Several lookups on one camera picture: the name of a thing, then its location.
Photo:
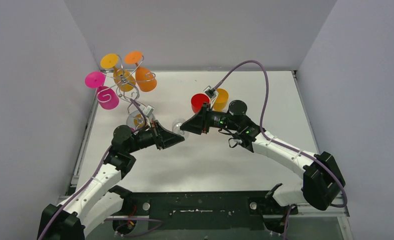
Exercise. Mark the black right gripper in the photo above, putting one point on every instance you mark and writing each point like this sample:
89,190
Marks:
200,122

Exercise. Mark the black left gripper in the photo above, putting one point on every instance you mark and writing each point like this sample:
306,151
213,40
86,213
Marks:
158,135

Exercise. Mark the clear wine glass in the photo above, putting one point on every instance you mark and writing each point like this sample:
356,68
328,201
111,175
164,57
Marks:
177,123

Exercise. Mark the red wine glass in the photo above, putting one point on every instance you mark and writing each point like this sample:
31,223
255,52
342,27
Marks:
198,100

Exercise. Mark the yellow wine glass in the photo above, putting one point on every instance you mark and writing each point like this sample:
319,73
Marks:
221,100
123,78

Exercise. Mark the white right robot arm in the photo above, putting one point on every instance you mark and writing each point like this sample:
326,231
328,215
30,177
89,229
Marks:
321,177

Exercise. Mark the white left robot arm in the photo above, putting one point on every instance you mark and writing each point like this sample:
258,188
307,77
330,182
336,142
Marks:
100,197

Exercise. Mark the chrome wine glass rack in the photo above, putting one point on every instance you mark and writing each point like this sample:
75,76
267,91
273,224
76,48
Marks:
138,120

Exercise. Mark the orange wine glass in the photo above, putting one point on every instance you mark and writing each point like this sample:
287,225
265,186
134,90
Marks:
144,77

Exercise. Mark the pink wine glass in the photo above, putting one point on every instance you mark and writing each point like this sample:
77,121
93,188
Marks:
106,96

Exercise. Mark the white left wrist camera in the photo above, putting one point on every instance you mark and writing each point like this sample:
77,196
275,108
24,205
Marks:
147,111

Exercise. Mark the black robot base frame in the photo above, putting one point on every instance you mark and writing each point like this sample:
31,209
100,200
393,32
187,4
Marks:
207,210

